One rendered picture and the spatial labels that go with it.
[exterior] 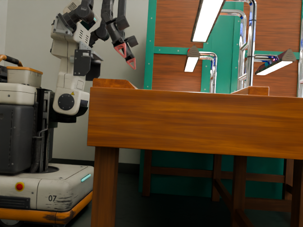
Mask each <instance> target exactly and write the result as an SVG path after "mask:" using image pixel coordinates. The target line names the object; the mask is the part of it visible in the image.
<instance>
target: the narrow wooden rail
mask: <svg viewBox="0 0 303 227"><path fill-rule="evenodd" d="M231 94H241V95H266V96H269V87H267V86H248V87H245V88H243V89H240V90H238V91H235V92H233V93H231Z"/></svg>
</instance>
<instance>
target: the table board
mask: <svg viewBox="0 0 303 227"><path fill-rule="evenodd" d="M87 146H97V147H111V148H125V149H139V150H159V151H173V152H188V153H202V154H222V155H236V156H250V157H264V158H279V159H299V160H303V97H284V96H266V95H241V94H223V93H205V92H187V91H161V90H144V89H126V88H108V87H90V100H89V115H88V131H87Z"/></svg>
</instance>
